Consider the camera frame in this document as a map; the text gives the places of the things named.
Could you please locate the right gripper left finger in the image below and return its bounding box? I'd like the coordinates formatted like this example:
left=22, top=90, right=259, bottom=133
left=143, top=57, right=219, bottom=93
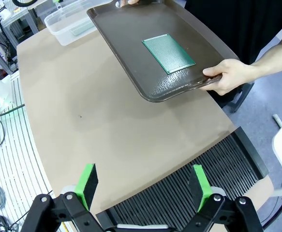
left=21, top=163, right=107, bottom=232

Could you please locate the clear plastic storage box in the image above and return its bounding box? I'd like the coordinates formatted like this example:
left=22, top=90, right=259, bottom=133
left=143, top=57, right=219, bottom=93
left=44, top=0, right=99, bottom=46

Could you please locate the person's black t-shirt torso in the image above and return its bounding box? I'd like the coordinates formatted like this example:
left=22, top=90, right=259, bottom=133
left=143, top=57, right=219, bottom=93
left=186, top=0, right=282, bottom=65

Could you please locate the black coiled cable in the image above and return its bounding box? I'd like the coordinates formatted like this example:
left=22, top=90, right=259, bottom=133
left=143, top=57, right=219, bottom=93
left=0, top=214, right=19, bottom=232

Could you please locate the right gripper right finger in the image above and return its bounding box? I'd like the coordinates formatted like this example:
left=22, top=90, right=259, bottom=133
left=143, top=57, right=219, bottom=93
left=179, top=165, right=264, bottom=232

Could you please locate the person's right hand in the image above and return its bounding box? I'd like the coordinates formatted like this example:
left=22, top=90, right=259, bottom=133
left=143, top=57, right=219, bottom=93
left=120, top=0, right=141, bottom=7

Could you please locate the gray workbench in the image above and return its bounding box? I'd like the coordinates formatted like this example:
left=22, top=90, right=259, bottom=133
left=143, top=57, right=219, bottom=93
left=10, top=0, right=61, bottom=39

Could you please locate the person's left hand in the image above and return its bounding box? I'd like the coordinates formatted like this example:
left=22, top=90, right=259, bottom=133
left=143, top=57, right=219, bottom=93
left=201, top=59, right=260, bottom=96

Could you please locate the small white floor piece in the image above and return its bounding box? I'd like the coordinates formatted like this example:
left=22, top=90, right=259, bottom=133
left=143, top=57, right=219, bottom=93
left=272, top=113, right=282, bottom=128

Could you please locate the dark brown plastic tray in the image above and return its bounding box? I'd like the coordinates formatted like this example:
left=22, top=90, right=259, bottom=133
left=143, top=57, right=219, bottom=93
left=86, top=0, right=240, bottom=103

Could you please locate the green PCB long rectangle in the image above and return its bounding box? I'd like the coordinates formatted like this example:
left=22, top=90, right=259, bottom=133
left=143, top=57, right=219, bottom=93
left=141, top=33, right=196, bottom=75

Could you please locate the aluminium frame cart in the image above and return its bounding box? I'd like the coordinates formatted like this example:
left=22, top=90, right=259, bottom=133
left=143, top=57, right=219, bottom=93
left=0, top=0, right=19, bottom=74

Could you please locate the green cable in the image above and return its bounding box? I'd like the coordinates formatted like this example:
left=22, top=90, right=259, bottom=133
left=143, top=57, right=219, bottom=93
left=0, top=103, right=26, bottom=119

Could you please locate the person's left forearm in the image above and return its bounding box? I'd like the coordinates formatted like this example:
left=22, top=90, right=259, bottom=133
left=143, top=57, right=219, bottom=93
left=249, top=24, right=282, bottom=82

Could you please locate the dark gray chair base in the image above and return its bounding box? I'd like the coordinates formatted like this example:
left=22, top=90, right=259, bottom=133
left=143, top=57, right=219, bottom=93
left=209, top=81, right=255, bottom=114

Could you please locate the black slotted PCB rack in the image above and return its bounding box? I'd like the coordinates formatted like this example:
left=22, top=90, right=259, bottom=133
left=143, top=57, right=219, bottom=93
left=96, top=126, right=269, bottom=232

